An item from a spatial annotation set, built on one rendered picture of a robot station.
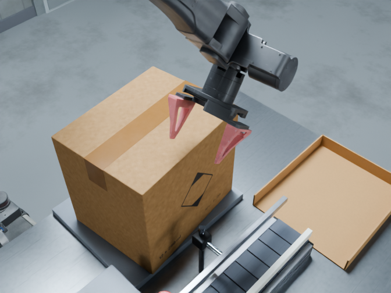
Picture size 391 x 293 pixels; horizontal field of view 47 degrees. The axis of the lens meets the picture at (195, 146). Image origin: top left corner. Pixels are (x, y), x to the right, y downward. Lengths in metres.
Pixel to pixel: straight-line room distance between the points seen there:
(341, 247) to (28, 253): 0.71
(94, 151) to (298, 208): 0.53
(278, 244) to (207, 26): 0.55
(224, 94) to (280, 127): 0.63
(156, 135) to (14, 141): 1.84
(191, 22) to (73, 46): 2.73
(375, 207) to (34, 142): 1.90
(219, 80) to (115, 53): 2.48
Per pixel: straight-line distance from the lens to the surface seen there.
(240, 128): 0.71
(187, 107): 0.79
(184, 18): 0.62
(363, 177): 1.25
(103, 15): 3.66
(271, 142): 1.29
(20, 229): 1.92
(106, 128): 0.90
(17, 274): 1.09
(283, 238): 1.02
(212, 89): 0.73
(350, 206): 1.18
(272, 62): 0.69
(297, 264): 1.01
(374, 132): 2.71
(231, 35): 0.67
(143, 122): 0.90
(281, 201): 0.98
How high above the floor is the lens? 1.72
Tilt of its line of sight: 45 degrees down
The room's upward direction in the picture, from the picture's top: straight up
